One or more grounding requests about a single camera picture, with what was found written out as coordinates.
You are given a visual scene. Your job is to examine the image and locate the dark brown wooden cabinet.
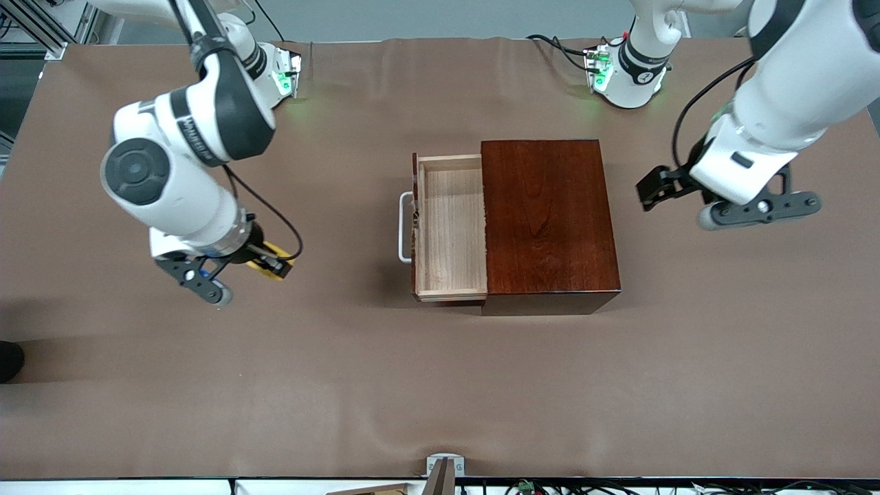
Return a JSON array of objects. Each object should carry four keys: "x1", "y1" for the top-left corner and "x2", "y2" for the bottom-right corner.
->
[{"x1": 480, "y1": 140, "x2": 623, "y2": 317}]

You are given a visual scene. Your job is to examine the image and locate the large table cover mat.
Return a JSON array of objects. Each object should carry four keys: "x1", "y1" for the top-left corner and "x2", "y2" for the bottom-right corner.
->
[{"x1": 0, "y1": 36, "x2": 880, "y2": 481}]

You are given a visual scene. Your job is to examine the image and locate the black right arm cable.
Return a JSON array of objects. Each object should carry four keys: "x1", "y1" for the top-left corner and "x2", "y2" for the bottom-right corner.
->
[{"x1": 168, "y1": 0, "x2": 305, "y2": 263}]

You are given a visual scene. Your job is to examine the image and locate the black round object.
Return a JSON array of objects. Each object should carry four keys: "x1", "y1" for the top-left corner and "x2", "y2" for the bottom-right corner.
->
[{"x1": 0, "y1": 340, "x2": 26, "y2": 384}]

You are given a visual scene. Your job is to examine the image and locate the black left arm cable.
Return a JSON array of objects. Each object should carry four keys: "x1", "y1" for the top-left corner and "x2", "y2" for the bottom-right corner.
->
[{"x1": 671, "y1": 56, "x2": 758, "y2": 173}]

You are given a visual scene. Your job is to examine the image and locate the black base cable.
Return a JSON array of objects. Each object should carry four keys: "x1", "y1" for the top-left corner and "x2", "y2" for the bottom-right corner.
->
[
  {"x1": 264, "y1": 10, "x2": 290, "y2": 44},
  {"x1": 525, "y1": 32, "x2": 603, "y2": 74}
]

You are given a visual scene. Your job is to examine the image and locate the aluminium frame with diagonal bars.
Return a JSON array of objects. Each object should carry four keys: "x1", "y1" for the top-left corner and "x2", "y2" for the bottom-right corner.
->
[{"x1": 0, "y1": 0, "x2": 91, "y2": 62}]

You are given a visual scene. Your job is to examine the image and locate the grey metal mounting bracket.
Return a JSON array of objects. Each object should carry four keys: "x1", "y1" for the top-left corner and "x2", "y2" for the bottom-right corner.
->
[{"x1": 425, "y1": 453, "x2": 466, "y2": 479}]

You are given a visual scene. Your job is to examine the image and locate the black right base cable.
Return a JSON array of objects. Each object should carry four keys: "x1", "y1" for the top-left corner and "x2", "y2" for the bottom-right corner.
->
[{"x1": 264, "y1": 10, "x2": 290, "y2": 44}]

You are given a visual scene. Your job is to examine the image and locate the wooden drawer with white handle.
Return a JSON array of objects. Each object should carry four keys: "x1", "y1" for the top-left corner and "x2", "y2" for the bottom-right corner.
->
[{"x1": 398, "y1": 153, "x2": 490, "y2": 304}]

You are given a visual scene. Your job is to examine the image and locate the grey stand post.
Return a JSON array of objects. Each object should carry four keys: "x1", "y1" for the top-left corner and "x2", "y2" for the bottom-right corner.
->
[{"x1": 421, "y1": 459, "x2": 457, "y2": 495}]

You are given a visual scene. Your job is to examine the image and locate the black left base cable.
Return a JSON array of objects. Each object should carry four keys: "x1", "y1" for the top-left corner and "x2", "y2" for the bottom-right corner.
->
[{"x1": 525, "y1": 32, "x2": 603, "y2": 74}]

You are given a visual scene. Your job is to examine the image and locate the yellow block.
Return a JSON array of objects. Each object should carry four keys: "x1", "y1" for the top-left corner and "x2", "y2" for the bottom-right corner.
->
[{"x1": 249, "y1": 241, "x2": 295, "y2": 283}]

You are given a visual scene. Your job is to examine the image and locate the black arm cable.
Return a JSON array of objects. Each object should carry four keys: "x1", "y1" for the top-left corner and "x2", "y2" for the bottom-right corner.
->
[
  {"x1": 168, "y1": 0, "x2": 305, "y2": 263},
  {"x1": 671, "y1": 56, "x2": 758, "y2": 173}
]

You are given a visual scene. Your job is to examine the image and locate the light wooden board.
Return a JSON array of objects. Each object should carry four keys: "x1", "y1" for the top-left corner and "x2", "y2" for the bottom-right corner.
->
[{"x1": 326, "y1": 483, "x2": 412, "y2": 495}]

